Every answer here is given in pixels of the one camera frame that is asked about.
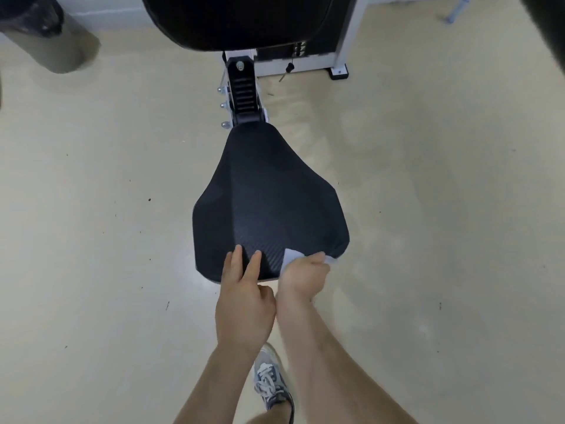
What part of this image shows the black weight stack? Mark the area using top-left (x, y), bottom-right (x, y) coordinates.
top-left (255, 0), bottom-right (352, 62)

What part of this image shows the black padded seat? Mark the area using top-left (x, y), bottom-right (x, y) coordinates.
top-left (192, 122), bottom-right (350, 284)

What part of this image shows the black padded arm rest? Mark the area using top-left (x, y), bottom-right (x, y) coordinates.
top-left (519, 0), bottom-right (565, 78)

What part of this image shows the trash bin with black bag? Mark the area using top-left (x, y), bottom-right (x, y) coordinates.
top-left (0, 0), bottom-right (101, 75)

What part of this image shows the person's left hand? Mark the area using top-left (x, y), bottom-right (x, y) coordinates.
top-left (215, 244), bottom-right (278, 350)

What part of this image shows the person's right forearm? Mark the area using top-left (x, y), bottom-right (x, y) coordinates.
top-left (275, 295), bottom-right (418, 424)

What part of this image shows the black rectangular chest pad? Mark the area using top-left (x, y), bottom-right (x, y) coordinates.
top-left (140, 0), bottom-right (336, 52)

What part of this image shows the person's left sneaker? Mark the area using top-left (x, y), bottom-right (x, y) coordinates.
top-left (254, 343), bottom-right (295, 424)

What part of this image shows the small white blue bottle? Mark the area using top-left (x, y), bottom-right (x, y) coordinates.
top-left (446, 0), bottom-right (474, 25)

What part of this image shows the white cleaning wipe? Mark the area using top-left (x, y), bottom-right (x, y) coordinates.
top-left (282, 248), bottom-right (341, 273)

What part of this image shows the person's right hand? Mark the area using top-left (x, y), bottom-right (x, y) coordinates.
top-left (278, 252), bottom-right (331, 305)

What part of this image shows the person's left forearm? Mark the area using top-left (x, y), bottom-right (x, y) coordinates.
top-left (174, 342), bottom-right (265, 424)

